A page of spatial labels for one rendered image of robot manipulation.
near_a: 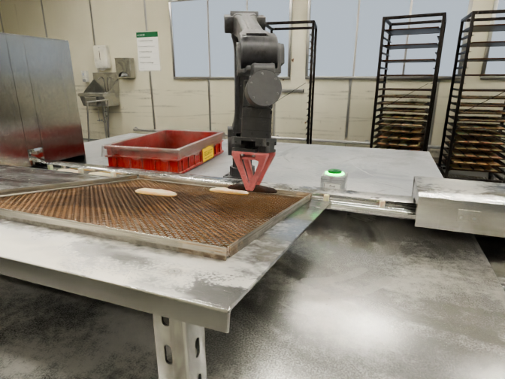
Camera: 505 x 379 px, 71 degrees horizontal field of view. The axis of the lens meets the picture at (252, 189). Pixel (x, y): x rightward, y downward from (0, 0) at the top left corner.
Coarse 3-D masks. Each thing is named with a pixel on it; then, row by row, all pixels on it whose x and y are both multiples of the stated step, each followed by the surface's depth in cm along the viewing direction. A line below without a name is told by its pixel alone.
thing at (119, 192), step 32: (0, 192) 65; (32, 192) 70; (64, 192) 74; (96, 192) 76; (128, 192) 79; (192, 192) 84; (256, 192) 89; (288, 192) 87; (32, 224) 48; (64, 224) 46; (96, 224) 50; (128, 224) 51; (160, 224) 52; (192, 224) 53; (224, 224) 54; (256, 224) 56; (224, 256) 39
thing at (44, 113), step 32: (0, 32) 111; (0, 64) 112; (32, 64) 122; (64, 64) 134; (0, 96) 113; (32, 96) 124; (64, 96) 136; (0, 128) 114; (32, 128) 125; (64, 128) 137; (0, 160) 116; (64, 160) 153
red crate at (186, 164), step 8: (216, 144) 164; (200, 152) 146; (216, 152) 165; (112, 160) 136; (120, 160) 135; (128, 160) 133; (136, 160) 133; (144, 160) 132; (152, 160) 131; (160, 160) 130; (184, 160) 133; (192, 160) 140; (200, 160) 147; (144, 168) 133; (152, 168) 132; (160, 168) 131; (168, 168) 130; (176, 168) 130; (184, 168) 134; (192, 168) 141
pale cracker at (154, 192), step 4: (144, 188) 78; (148, 188) 79; (136, 192) 78; (140, 192) 77; (144, 192) 76; (148, 192) 76; (152, 192) 76; (156, 192) 76; (160, 192) 76; (164, 192) 76; (168, 192) 76; (172, 192) 77
